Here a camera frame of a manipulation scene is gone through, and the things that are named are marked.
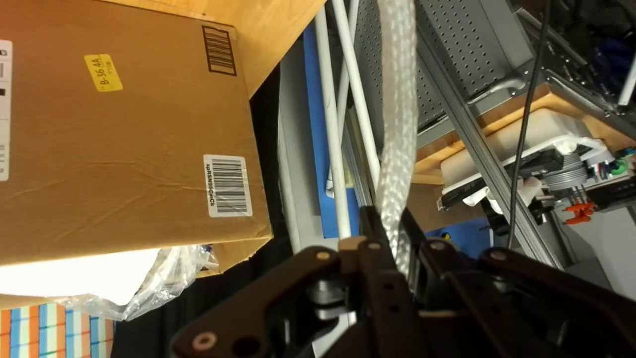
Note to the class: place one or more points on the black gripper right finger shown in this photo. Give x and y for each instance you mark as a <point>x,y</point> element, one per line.
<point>529,305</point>

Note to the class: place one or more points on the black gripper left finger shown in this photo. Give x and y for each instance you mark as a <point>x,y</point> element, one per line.
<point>284,305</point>

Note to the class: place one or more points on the small red object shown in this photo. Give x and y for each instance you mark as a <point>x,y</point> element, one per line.
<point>578,212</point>

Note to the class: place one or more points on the silver metal pole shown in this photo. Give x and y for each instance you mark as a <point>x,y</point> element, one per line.
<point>477,152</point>

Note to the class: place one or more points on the small green object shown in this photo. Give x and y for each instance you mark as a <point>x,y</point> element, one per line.
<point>618,170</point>

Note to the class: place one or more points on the blue board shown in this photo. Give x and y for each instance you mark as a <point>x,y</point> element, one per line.
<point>316,132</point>

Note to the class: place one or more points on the white packing paper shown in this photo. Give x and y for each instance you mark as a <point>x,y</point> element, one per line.
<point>85,275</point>

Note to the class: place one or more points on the cardboard box with white labels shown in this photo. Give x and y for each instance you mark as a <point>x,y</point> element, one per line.
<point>119,146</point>

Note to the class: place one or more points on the wooden workbench with grey cabinets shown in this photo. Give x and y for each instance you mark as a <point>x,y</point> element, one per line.
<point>463,41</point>

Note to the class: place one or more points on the white metal frame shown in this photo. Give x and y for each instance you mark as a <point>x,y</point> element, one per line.
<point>338,132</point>

